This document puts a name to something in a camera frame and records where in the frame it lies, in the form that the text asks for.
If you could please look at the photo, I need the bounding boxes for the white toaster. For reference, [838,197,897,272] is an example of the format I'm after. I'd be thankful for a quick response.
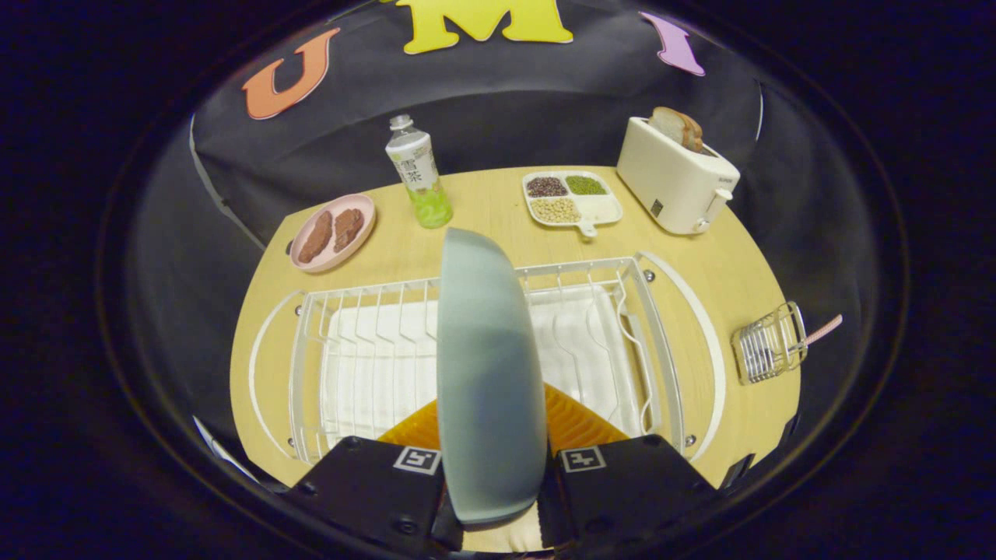
[616,117,742,236]

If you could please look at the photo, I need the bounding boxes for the grey-blue plate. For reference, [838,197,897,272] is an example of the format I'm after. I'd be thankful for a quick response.
[437,228,548,525]

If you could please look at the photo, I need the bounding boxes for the pink plate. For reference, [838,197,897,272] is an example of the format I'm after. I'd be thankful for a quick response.
[289,194,377,274]

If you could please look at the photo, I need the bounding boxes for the white wire dish rack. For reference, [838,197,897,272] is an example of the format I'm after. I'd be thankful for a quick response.
[247,250,727,467]

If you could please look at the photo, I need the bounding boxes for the bread slice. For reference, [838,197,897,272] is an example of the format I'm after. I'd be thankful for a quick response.
[648,107,705,153]

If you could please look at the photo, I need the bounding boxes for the black backdrop cloth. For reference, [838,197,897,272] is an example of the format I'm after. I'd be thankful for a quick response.
[117,0,880,467]

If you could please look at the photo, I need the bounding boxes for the green tea bottle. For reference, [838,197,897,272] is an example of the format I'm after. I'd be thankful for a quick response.
[385,114,454,229]

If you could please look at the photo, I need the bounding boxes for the small metal wire basket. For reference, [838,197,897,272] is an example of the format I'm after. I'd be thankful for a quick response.
[731,301,808,386]

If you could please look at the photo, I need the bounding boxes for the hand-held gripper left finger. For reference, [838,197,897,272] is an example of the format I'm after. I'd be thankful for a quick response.
[284,399,465,557]

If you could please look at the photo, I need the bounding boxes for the white divided bean tray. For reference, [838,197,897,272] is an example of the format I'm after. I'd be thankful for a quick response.
[521,170,624,238]

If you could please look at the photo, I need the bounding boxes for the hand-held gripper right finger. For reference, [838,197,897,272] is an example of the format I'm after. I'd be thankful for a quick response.
[537,383,721,549]

